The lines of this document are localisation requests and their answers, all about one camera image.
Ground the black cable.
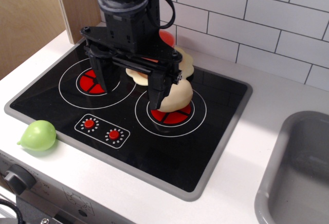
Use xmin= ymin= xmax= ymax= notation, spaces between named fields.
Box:
xmin=153 ymin=0 xmax=176 ymax=30

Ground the grey oven dial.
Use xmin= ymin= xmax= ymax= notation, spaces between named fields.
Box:
xmin=4 ymin=164 xmax=36 ymax=195

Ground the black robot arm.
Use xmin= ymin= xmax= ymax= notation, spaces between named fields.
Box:
xmin=81 ymin=0 xmax=182 ymax=109

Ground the left red stove knob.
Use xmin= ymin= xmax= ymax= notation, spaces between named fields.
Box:
xmin=84 ymin=119 xmax=95 ymax=129

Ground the cream scalloped plate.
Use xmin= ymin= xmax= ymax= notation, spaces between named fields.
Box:
xmin=125 ymin=46 xmax=194 ymax=86

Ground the green toy pear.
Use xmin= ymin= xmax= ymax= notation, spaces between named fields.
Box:
xmin=17 ymin=120 xmax=57 ymax=151

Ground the beige toy potato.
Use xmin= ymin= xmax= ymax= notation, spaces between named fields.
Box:
xmin=159 ymin=79 xmax=193 ymax=113

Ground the black toy stove top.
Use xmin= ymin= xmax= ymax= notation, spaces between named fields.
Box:
xmin=5 ymin=42 xmax=252 ymax=201

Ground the right red stove knob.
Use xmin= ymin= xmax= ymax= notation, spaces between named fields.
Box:
xmin=108 ymin=130 xmax=120 ymax=141

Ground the grey sink basin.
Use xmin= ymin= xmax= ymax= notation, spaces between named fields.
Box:
xmin=254 ymin=111 xmax=328 ymax=223

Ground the red plastic cup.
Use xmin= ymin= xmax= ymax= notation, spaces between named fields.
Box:
xmin=141 ymin=30 xmax=175 ymax=61

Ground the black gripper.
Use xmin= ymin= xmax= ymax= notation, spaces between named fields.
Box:
xmin=81 ymin=0 xmax=182 ymax=110

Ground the red stove knob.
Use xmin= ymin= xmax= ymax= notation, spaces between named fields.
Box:
xmin=84 ymin=119 xmax=95 ymax=129
xmin=108 ymin=130 xmax=120 ymax=141

